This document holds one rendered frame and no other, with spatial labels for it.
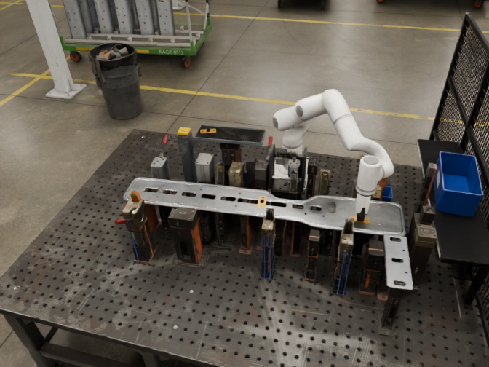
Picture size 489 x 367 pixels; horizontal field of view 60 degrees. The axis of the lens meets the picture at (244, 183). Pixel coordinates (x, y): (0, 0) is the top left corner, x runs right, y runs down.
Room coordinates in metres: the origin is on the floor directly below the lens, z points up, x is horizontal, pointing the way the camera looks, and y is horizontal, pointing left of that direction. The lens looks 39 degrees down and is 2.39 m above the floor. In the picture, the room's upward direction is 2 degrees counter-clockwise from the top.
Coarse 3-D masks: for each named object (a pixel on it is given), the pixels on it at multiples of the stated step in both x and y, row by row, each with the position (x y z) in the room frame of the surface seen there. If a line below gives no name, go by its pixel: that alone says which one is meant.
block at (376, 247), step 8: (376, 240) 1.28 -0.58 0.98; (368, 248) 1.24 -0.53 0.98; (376, 248) 1.23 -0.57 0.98; (368, 256) 1.21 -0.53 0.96; (376, 256) 1.20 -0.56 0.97; (368, 264) 1.20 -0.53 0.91; (376, 264) 1.19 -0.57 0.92; (368, 272) 1.21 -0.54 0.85; (376, 272) 1.20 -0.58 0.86; (360, 280) 1.26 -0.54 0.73; (368, 280) 1.20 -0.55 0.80; (376, 280) 1.20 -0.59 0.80; (360, 288) 1.21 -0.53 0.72; (368, 288) 1.20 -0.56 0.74
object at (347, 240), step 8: (352, 232) 1.27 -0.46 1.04; (344, 240) 1.23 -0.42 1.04; (352, 240) 1.23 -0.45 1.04; (344, 248) 1.21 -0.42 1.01; (352, 248) 1.21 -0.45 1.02; (344, 256) 1.21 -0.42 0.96; (336, 264) 1.28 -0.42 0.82; (344, 264) 1.22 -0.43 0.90; (336, 272) 1.25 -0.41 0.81; (344, 272) 1.20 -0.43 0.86; (336, 280) 1.22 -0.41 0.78; (344, 280) 1.21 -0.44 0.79; (336, 288) 1.22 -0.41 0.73; (344, 288) 1.20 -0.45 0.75
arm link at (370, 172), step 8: (360, 160) 1.40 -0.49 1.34; (368, 160) 1.39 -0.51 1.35; (376, 160) 1.39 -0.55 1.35; (360, 168) 1.38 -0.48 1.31; (368, 168) 1.35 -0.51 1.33; (376, 168) 1.35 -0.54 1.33; (360, 176) 1.38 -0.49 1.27; (368, 176) 1.35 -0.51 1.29; (376, 176) 1.36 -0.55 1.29; (360, 184) 1.37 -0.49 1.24; (368, 184) 1.35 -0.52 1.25; (376, 184) 1.37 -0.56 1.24
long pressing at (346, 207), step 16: (128, 192) 1.66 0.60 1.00; (144, 192) 1.66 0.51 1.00; (160, 192) 1.65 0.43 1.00; (192, 192) 1.64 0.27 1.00; (208, 192) 1.64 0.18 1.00; (224, 192) 1.63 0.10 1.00; (240, 192) 1.63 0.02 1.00; (256, 192) 1.62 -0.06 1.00; (192, 208) 1.53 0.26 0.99; (208, 208) 1.52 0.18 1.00; (224, 208) 1.51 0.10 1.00; (240, 208) 1.51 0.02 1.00; (256, 208) 1.50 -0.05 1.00; (288, 208) 1.49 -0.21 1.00; (304, 208) 1.49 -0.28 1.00; (336, 208) 1.48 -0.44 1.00; (352, 208) 1.47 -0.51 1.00; (368, 208) 1.47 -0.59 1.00; (384, 208) 1.46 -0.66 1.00; (400, 208) 1.46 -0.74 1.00; (320, 224) 1.38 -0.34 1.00; (336, 224) 1.37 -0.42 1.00; (368, 224) 1.36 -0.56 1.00; (384, 224) 1.36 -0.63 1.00; (400, 224) 1.35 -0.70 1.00
